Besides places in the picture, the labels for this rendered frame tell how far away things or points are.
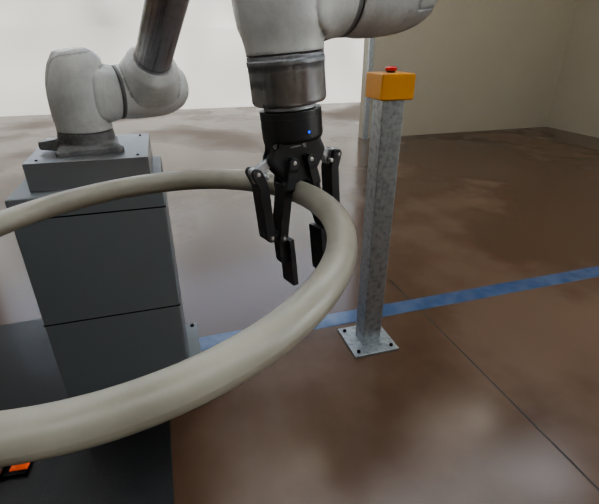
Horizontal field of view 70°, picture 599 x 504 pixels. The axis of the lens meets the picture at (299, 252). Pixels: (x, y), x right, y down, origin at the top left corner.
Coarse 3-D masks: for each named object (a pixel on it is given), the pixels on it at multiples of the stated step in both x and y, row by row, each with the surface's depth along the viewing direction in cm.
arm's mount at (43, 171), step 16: (128, 144) 133; (144, 144) 134; (32, 160) 116; (48, 160) 116; (64, 160) 117; (80, 160) 117; (96, 160) 118; (112, 160) 119; (128, 160) 120; (144, 160) 121; (32, 176) 115; (48, 176) 116; (64, 176) 117; (80, 176) 118; (96, 176) 119; (112, 176) 121; (128, 176) 122
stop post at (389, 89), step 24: (384, 72) 138; (408, 72) 138; (384, 96) 134; (408, 96) 137; (384, 120) 140; (384, 144) 144; (384, 168) 148; (384, 192) 152; (384, 216) 156; (384, 240) 161; (384, 264) 166; (360, 288) 175; (384, 288) 171; (360, 312) 178; (360, 336) 182; (384, 336) 186
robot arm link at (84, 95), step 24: (72, 48) 117; (48, 72) 114; (72, 72) 113; (96, 72) 117; (48, 96) 117; (72, 96) 115; (96, 96) 118; (120, 96) 122; (72, 120) 118; (96, 120) 120
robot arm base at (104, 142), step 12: (108, 132) 125; (48, 144) 122; (60, 144) 122; (72, 144) 121; (84, 144) 121; (96, 144) 123; (108, 144) 124; (120, 144) 127; (60, 156) 118; (72, 156) 120
